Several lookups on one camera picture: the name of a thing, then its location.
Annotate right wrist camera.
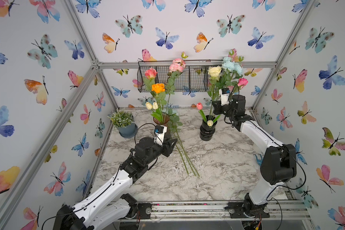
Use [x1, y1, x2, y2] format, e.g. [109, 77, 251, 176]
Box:
[219, 87, 231, 106]

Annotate magenta rose flower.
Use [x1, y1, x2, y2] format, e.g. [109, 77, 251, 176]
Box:
[237, 78, 248, 89]

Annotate blue plant pot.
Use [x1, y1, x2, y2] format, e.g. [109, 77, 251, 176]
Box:
[117, 123, 138, 139]

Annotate light blue flower bunch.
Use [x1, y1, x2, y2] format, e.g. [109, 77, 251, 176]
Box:
[221, 57, 243, 76]

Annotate pink rose flower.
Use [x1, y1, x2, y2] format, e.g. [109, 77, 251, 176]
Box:
[145, 68, 157, 80]

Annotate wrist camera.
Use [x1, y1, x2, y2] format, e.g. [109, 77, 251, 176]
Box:
[219, 87, 231, 106]
[154, 125, 167, 146]

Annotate yellow rose flower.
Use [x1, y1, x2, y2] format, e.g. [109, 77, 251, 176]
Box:
[208, 66, 222, 79]

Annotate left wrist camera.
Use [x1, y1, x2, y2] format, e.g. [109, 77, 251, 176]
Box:
[154, 125, 167, 146]

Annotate orange flower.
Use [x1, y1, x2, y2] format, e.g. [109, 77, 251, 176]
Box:
[151, 83, 165, 94]

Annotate pink ribbed glass vase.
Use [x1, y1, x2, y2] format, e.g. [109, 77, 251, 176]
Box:
[153, 113, 172, 134]

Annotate pink peony flower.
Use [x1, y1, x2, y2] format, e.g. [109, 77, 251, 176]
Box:
[169, 58, 186, 73]

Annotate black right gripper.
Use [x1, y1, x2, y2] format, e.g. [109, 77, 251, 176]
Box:
[212, 99, 237, 120]

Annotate red tulip flower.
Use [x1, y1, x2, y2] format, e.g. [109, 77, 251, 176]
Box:
[196, 103, 203, 110]

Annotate cream tulip bud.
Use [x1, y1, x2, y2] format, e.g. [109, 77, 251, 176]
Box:
[207, 120, 214, 127]

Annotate white tulip buds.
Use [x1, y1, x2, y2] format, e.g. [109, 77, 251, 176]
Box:
[145, 102, 159, 110]

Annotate black ribbed vase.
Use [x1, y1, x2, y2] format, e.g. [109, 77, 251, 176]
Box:
[199, 120, 217, 141]

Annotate light blue flower stem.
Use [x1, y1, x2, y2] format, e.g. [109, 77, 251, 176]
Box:
[160, 107, 190, 175]
[169, 109, 200, 178]

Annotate green artificial bush plant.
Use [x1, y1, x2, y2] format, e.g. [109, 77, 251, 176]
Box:
[107, 110, 134, 128]

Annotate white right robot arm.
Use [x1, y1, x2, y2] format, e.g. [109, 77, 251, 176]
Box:
[213, 95, 297, 217]

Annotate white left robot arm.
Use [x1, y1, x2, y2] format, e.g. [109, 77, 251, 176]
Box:
[53, 137, 177, 230]

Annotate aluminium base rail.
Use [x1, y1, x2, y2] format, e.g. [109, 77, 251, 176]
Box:
[71, 200, 311, 222]

